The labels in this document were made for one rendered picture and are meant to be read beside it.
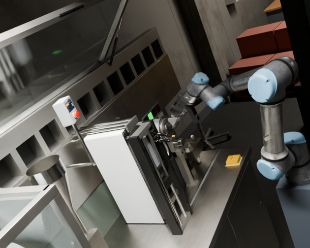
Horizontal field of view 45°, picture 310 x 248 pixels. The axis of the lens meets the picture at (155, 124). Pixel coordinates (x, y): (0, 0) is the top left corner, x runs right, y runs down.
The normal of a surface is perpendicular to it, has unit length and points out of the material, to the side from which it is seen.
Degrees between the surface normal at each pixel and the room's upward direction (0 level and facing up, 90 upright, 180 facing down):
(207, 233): 0
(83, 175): 90
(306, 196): 90
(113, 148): 90
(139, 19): 90
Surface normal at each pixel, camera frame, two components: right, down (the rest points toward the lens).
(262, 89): -0.77, 0.39
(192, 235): -0.37, -0.86
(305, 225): -0.53, 0.51
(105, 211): 0.83, -0.15
